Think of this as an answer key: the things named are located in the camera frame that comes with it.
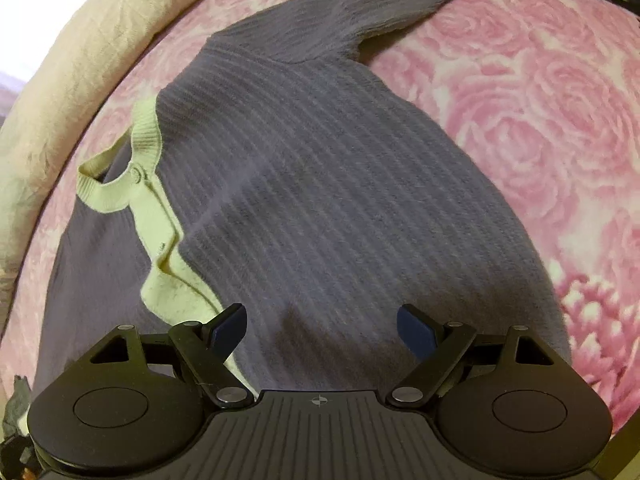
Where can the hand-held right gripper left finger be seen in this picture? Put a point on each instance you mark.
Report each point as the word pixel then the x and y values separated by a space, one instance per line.
pixel 230 331

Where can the purple knit cardigan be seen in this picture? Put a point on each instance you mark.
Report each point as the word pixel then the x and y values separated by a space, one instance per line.
pixel 325 185

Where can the grey crumpled object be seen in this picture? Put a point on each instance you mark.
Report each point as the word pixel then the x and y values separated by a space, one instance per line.
pixel 17 400

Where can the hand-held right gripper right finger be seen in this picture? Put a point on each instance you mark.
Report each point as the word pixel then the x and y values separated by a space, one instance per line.
pixel 415 332

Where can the beige quilt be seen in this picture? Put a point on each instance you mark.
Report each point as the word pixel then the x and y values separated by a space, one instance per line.
pixel 75 60

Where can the pink rose blanket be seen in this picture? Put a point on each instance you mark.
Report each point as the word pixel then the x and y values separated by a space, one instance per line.
pixel 525 85

